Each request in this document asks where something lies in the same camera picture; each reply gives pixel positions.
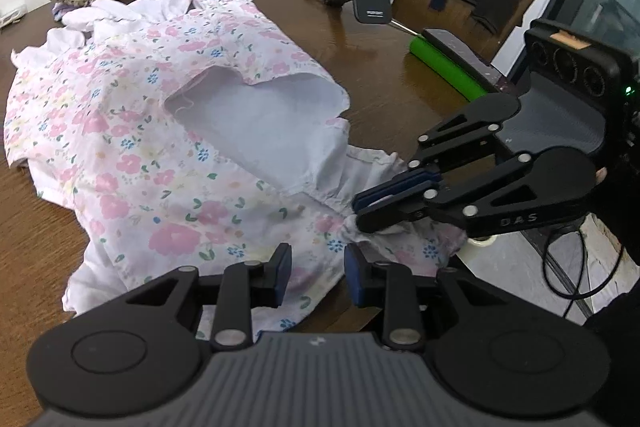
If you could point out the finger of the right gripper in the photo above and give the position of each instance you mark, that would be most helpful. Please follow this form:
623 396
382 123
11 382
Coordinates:
386 212
396 185

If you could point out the person right hand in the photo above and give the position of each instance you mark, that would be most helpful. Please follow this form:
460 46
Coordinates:
601 175

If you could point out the pink blue purple-trimmed garment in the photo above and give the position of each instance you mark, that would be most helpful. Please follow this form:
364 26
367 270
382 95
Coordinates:
59 9

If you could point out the pink floral ruffled garment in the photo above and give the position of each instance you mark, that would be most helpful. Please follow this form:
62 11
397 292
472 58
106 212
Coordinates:
195 132

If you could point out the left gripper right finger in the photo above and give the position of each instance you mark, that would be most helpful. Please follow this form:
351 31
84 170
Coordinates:
389 286

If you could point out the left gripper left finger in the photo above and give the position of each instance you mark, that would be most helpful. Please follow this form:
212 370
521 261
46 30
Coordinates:
245 286

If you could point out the white small device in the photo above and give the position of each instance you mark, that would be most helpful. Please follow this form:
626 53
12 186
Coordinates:
12 14

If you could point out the green stand base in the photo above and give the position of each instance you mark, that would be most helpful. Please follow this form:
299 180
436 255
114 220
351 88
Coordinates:
470 88

